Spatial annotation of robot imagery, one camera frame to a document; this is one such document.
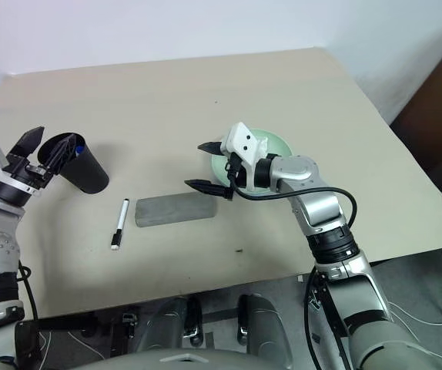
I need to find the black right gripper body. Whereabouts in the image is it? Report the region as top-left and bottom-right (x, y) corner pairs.
(219, 147), (246, 200)

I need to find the black metal floor frame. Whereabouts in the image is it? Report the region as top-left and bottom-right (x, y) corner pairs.
(35, 304), (141, 348)

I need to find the grey rectangular eraser pad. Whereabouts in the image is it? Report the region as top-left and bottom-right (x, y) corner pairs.
(135, 192), (218, 229)

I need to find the green plastic plate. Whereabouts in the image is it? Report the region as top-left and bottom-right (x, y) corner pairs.
(209, 128), (293, 193)

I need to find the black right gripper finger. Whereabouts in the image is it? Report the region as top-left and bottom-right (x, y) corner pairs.
(182, 178), (233, 200)
(196, 140), (226, 156)

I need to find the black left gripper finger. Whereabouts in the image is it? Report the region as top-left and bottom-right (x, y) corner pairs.
(14, 124), (46, 161)
(45, 133), (81, 177)

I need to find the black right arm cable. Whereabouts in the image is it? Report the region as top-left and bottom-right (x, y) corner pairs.
(226, 152), (359, 232)

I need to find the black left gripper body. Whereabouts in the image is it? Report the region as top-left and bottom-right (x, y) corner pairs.
(4, 152), (55, 190)

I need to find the white marker pen black cap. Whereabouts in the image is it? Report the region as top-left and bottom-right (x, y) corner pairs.
(109, 198), (130, 252)

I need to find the black cylindrical pen holder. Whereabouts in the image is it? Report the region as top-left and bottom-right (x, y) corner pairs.
(36, 132), (110, 194)

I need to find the dark storage case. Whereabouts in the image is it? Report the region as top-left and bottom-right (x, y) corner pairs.
(390, 32), (442, 193)

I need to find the thin white floor cable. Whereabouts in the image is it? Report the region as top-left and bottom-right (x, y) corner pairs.
(388, 300), (442, 329)

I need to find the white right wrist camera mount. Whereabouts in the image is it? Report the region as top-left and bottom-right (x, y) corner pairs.
(220, 122), (265, 190)

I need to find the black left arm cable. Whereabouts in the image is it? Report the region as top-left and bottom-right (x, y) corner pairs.
(17, 261), (40, 323)

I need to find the white tissue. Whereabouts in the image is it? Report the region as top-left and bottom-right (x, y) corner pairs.
(254, 135), (271, 160)

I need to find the grey rounded torso shell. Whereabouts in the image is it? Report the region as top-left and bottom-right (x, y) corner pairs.
(61, 345), (364, 370)

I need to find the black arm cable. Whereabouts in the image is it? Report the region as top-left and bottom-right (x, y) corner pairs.
(17, 261), (40, 323)
(226, 152), (359, 232)

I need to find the grey rounded leg shell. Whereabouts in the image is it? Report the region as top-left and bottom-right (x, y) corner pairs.
(134, 295), (206, 354)
(238, 293), (297, 358)

